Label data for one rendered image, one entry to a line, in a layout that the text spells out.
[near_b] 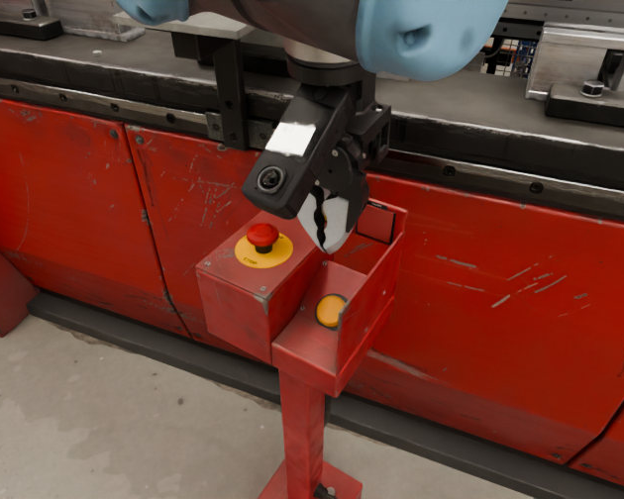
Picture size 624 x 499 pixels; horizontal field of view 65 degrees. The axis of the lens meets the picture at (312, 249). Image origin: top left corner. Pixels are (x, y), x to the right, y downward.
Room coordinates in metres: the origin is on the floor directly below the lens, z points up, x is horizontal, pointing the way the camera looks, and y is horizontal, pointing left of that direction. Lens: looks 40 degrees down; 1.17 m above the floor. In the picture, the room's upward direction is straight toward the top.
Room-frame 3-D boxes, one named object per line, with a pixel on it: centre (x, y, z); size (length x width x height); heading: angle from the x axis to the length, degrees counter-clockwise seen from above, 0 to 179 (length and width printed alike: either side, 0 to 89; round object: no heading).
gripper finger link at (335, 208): (0.41, -0.04, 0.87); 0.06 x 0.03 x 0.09; 149
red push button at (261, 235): (0.47, 0.06, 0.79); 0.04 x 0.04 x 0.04
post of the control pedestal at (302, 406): (0.45, 0.01, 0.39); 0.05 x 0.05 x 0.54; 58
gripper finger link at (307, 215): (0.43, -0.01, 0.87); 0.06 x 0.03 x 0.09; 149
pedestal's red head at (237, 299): (0.45, 0.01, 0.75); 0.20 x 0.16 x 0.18; 58
